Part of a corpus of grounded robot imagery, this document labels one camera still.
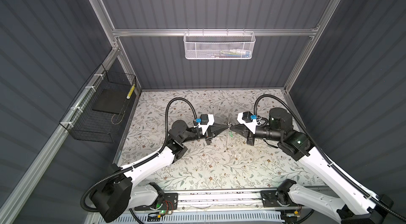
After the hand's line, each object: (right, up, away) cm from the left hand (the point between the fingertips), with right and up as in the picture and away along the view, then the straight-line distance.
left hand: (228, 126), depth 63 cm
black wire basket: (-60, +4, +9) cm, 60 cm away
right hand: (+2, -1, +1) cm, 3 cm away
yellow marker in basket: (-49, +13, +17) cm, 53 cm away
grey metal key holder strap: (0, 0, -1) cm, 1 cm away
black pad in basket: (-56, +11, +13) cm, 59 cm away
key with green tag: (+1, -3, +2) cm, 4 cm away
